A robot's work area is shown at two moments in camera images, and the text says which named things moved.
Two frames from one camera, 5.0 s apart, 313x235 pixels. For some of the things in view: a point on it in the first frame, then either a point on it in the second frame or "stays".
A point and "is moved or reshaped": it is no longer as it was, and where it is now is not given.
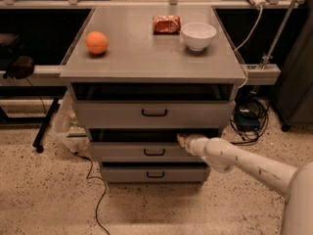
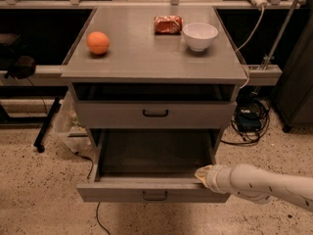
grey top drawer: [155, 115] stays
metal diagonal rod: [282, 25] stays
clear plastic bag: [67, 123] stays
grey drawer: [142, 152] is moved or reshaped
